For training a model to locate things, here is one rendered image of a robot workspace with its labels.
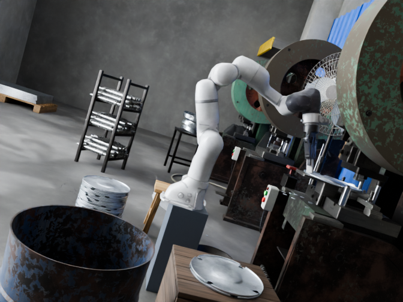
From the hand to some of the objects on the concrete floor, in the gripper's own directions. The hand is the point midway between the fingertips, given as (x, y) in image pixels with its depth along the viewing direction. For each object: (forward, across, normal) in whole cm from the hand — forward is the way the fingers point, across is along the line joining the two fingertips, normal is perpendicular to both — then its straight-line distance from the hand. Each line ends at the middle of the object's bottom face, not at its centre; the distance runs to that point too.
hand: (309, 166), depth 184 cm
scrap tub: (+73, +109, -39) cm, 137 cm away
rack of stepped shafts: (0, -63, -256) cm, 264 cm away
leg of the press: (+93, -8, +18) cm, 95 cm away
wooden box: (+79, +56, -20) cm, 99 cm away
